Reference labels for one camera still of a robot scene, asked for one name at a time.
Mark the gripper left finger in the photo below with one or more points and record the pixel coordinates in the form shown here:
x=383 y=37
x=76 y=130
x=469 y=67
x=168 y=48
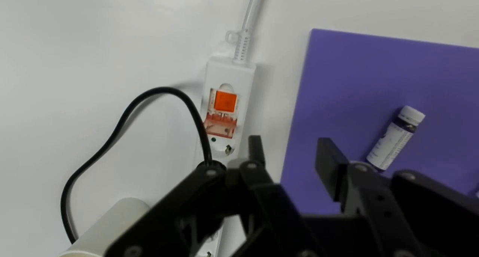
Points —
x=209 y=201

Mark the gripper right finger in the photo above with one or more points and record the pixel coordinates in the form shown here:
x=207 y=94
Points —
x=378 y=197

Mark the white cylinder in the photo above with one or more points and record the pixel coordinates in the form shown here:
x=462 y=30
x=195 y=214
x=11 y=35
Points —
x=108 y=227

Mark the purple mat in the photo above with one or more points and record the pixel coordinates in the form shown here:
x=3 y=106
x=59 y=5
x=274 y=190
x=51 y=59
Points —
x=359 y=111

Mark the small labelled bottle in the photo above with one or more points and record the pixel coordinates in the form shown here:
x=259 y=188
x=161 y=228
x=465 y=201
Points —
x=395 y=137

